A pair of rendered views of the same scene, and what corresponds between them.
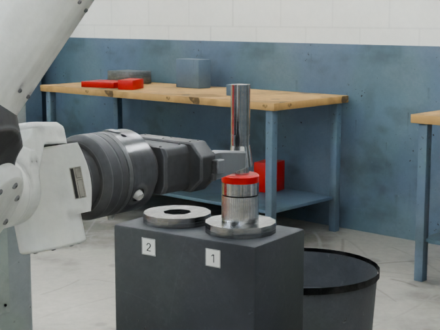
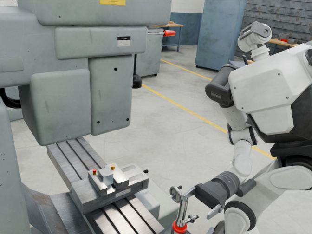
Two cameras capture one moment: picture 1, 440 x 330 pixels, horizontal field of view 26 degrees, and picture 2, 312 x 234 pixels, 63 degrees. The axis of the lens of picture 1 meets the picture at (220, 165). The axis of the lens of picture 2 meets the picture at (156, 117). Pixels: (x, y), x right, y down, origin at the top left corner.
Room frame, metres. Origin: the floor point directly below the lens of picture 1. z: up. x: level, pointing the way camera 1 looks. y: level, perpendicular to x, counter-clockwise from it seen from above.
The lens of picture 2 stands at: (1.76, -0.06, 1.85)
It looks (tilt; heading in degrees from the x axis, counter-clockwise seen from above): 26 degrees down; 188
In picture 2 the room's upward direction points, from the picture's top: 6 degrees clockwise
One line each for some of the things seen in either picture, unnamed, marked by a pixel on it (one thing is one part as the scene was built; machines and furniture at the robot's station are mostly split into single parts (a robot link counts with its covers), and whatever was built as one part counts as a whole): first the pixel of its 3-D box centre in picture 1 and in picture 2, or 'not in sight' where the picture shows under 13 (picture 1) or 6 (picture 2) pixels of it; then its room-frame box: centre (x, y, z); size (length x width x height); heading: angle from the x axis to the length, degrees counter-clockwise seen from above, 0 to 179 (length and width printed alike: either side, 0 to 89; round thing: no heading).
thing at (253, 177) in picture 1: (239, 177); (179, 225); (1.18, -0.03, 1.18); 0.05 x 0.05 x 0.01
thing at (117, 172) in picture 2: not in sight; (116, 175); (0.81, -0.35, 1.02); 0.15 x 0.06 x 0.04; 45
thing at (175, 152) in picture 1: (137, 169); (216, 191); (1.02, 0.09, 1.22); 0.13 x 0.12 x 0.10; 52
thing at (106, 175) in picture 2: not in sight; (105, 176); (0.85, -0.39, 1.03); 0.06 x 0.05 x 0.06; 45
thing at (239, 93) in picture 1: (240, 129); (182, 211); (1.18, -0.03, 1.24); 0.03 x 0.03 x 0.11
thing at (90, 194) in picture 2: not in sight; (111, 182); (0.83, -0.37, 0.98); 0.35 x 0.15 x 0.11; 135
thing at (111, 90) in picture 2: not in sight; (101, 88); (0.84, -0.42, 1.47); 0.21 x 0.19 x 0.32; 48
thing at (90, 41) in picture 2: not in sight; (91, 35); (0.86, -0.44, 1.68); 0.34 x 0.24 x 0.10; 138
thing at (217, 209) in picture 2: not in sight; (214, 213); (1.13, 0.08, 1.22); 0.06 x 0.02 x 0.03; 142
